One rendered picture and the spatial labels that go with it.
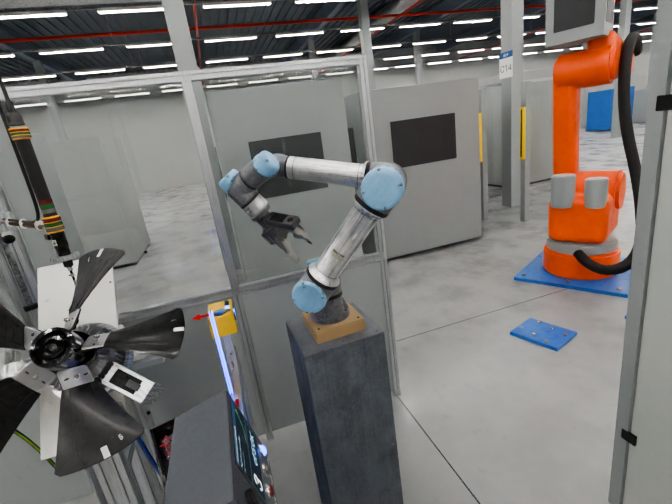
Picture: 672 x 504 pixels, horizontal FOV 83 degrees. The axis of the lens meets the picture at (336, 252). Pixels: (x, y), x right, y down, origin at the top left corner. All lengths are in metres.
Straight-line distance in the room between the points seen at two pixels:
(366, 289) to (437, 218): 3.07
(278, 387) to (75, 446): 1.28
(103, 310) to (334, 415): 0.95
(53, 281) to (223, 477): 1.31
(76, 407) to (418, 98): 4.47
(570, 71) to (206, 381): 3.85
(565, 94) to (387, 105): 1.79
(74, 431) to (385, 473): 1.12
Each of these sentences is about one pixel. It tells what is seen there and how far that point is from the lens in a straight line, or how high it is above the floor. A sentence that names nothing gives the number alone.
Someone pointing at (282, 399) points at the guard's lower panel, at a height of 0.25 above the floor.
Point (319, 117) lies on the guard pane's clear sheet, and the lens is 2.06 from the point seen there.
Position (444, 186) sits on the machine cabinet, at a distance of 5.20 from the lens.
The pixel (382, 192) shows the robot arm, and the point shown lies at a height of 1.53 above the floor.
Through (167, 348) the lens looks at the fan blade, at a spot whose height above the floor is 1.14.
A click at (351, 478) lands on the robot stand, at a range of 1.73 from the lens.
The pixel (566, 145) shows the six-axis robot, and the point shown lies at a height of 1.27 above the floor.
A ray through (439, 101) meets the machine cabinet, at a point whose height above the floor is 1.88.
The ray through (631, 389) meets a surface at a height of 0.62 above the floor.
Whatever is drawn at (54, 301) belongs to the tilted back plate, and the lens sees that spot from 1.79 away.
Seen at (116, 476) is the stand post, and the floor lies 0.61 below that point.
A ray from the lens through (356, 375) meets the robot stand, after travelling 1.45.
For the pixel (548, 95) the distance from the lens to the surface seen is 8.34.
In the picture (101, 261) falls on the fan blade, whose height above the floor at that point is 1.40.
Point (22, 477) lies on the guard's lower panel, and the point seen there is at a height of 0.28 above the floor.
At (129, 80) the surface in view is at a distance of 2.01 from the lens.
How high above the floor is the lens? 1.70
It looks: 17 degrees down
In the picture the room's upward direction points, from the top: 8 degrees counter-clockwise
